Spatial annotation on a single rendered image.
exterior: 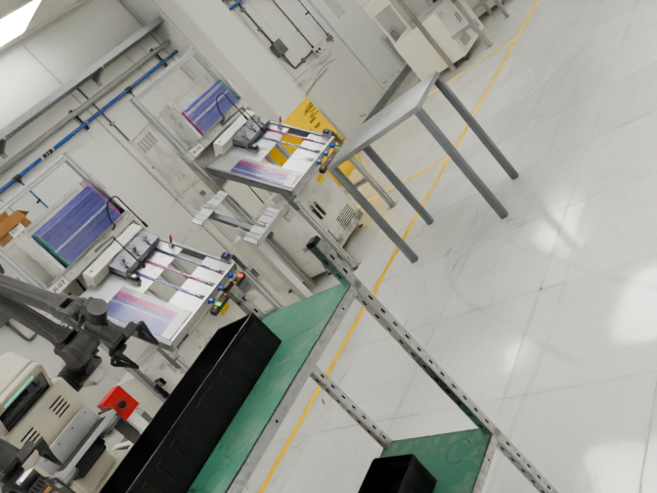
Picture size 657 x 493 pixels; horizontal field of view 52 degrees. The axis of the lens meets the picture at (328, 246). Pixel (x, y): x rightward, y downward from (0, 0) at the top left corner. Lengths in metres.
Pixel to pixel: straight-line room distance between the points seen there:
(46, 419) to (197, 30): 5.23
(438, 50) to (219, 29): 2.39
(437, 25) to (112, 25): 3.35
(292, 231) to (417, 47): 3.55
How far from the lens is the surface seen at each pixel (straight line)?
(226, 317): 4.44
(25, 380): 2.23
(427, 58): 7.92
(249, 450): 1.46
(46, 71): 6.62
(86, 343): 2.26
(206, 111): 5.15
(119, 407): 3.82
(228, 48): 7.03
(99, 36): 7.04
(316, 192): 5.24
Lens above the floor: 1.50
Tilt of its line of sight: 15 degrees down
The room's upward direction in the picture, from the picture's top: 43 degrees counter-clockwise
